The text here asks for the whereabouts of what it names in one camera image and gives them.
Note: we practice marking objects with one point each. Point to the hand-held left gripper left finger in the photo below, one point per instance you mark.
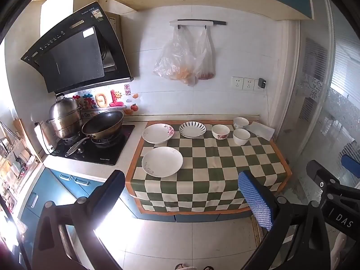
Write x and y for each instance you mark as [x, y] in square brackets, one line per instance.
[112, 184]

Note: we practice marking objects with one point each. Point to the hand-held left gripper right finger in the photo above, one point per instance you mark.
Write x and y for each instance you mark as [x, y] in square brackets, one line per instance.
[254, 199]

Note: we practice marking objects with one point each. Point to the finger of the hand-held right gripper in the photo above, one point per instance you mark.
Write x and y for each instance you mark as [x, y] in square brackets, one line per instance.
[350, 164]
[316, 171]

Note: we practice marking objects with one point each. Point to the plain white plate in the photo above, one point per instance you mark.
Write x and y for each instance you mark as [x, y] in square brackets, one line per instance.
[161, 161]

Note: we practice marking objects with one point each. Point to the white bowl dark rim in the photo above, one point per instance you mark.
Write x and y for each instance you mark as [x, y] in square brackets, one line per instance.
[241, 137]

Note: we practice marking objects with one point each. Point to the white plate pink blossom print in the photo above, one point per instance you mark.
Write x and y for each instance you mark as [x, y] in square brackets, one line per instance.
[157, 133]

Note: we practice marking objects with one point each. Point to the white bowl red flower print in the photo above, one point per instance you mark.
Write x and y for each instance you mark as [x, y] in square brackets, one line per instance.
[220, 132]

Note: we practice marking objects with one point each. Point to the white plate black striped rim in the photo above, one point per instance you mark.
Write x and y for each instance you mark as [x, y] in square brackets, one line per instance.
[192, 129]

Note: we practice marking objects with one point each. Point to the person's right hand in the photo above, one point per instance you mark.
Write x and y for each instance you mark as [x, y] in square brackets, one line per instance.
[341, 249]

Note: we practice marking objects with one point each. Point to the black gas stove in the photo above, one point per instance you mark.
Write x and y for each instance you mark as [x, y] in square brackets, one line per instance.
[107, 153]

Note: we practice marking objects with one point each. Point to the green checkered tablecloth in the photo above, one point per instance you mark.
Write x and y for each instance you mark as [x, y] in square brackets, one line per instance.
[213, 174]

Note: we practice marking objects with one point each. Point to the frosted glass sliding door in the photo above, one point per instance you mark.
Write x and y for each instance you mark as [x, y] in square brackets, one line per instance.
[323, 104]

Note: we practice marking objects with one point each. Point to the white paper towel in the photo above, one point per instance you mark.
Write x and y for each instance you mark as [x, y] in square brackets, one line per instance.
[263, 130]

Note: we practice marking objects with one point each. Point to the blue base cabinet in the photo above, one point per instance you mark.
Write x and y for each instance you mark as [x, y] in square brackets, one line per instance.
[42, 191]

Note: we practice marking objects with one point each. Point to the white bowl heart print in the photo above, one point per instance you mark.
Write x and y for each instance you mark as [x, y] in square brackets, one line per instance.
[240, 122]

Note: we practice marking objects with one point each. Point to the white electric kettle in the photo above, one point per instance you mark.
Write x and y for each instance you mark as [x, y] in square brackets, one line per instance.
[45, 143]

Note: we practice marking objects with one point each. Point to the person's foot in slipper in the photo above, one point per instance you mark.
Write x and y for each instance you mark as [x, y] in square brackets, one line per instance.
[180, 267]
[207, 268]

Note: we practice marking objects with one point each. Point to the stainless steel steamer pot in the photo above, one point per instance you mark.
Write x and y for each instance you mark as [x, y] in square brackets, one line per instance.
[64, 115]

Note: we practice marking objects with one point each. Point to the dish rack with tableware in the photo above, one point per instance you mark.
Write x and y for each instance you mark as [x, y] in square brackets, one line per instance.
[14, 163]

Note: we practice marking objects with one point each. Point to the black charger plug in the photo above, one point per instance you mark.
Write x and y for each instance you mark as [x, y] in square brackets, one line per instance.
[262, 83]

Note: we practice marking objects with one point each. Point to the wooden cutting board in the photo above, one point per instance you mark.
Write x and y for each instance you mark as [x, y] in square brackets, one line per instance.
[18, 126]

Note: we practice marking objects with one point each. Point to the black range hood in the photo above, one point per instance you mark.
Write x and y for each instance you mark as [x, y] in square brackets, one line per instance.
[73, 59]

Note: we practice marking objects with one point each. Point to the large clear plastic bag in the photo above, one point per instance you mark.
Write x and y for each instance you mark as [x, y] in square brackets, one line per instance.
[174, 59]

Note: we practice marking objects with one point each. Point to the small clear plastic bag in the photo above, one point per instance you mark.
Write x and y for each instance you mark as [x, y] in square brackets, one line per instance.
[208, 62]

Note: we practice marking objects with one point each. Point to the white hood chimney cover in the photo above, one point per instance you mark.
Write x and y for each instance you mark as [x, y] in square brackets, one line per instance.
[56, 11]

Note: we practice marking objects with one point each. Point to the orange fruit wall sticker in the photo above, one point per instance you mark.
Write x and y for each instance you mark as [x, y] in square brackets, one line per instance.
[128, 112]

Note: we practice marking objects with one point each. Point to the red apple wall sticker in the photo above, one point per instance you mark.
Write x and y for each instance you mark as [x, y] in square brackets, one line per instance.
[134, 107]

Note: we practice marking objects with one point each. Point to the red seal wall sticker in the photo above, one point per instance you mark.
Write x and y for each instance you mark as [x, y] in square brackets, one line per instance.
[127, 89]

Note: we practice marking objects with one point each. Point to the white wall socket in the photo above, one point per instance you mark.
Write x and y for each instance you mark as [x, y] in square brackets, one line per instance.
[237, 83]
[249, 84]
[256, 87]

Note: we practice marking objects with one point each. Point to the beige wall box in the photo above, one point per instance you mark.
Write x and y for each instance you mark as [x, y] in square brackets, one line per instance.
[115, 33]

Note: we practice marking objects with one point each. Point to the wall hook rail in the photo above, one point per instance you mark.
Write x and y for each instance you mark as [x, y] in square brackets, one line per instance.
[194, 22]

